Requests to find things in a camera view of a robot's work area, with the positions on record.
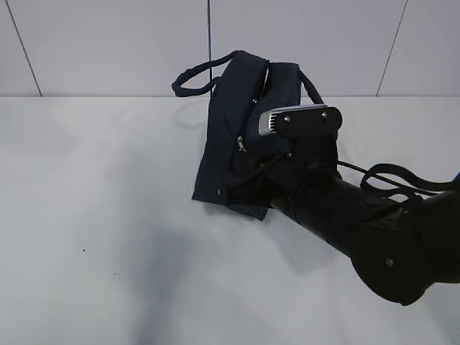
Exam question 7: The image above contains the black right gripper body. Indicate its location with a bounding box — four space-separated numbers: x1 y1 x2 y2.
227 153 302 208

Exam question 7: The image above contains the dark navy lunch bag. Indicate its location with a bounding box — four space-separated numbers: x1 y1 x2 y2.
172 50 323 221

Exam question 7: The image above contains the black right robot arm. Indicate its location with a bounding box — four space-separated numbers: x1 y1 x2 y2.
226 157 459 305

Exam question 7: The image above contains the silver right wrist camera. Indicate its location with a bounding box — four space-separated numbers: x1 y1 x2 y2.
258 104 343 139

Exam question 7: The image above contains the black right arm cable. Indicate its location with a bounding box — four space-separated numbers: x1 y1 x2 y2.
337 160 457 202

